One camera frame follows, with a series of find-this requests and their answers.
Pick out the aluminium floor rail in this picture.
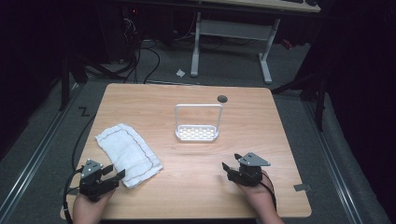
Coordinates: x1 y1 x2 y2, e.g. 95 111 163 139
0 83 82 217
302 101 364 224

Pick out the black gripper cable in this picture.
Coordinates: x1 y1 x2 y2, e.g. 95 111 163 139
63 168 84 224
260 171 278 212

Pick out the white towel with brown stitching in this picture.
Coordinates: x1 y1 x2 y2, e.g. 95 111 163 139
94 122 164 189

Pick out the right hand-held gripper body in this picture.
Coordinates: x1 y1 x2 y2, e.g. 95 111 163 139
227 151 272 188

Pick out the grey tape piece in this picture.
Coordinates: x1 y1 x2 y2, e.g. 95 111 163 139
293 183 313 192

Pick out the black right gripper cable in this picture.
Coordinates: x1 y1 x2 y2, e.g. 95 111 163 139
260 171 278 212

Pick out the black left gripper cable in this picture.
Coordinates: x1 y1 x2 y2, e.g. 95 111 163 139
63 168 84 224

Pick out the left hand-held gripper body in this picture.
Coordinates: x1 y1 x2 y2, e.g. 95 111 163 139
78 158 120 203

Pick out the white-framed desk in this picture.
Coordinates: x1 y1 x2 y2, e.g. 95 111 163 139
190 0 322 86

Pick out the white rack with handle frame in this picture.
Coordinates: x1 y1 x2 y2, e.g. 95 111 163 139
174 103 224 143

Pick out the person's left hand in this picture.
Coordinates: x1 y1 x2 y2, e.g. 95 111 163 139
72 188 117 224

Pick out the person's right hand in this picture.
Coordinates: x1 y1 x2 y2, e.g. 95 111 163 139
235 170 278 218

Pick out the thin black floor cable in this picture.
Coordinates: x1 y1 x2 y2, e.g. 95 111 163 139
71 113 97 173

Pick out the bundle of black floor cables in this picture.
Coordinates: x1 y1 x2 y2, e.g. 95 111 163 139
121 17 162 85

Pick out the black metal stand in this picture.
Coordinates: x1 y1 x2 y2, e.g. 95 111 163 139
57 52 125 112
270 66 332 133

